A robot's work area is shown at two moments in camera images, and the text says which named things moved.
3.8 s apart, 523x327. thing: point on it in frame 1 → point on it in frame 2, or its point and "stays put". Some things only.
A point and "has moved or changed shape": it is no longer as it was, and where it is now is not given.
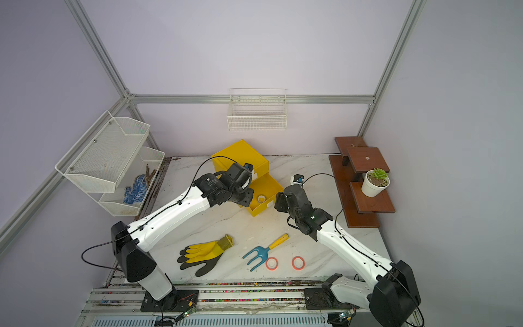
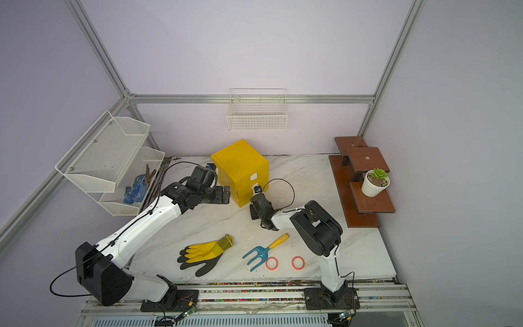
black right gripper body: (294, 212) → (256, 214)
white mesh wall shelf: (111, 164) stays put
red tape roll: (294, 267) stays put
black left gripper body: (242, 196) → (212, 196)
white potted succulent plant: (376, 181) stays put
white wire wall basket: (254, 109) stays put
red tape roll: (272, 263) stays put
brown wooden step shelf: (360, 210) stays put
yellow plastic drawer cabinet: (265, 187) has moved or changed shape
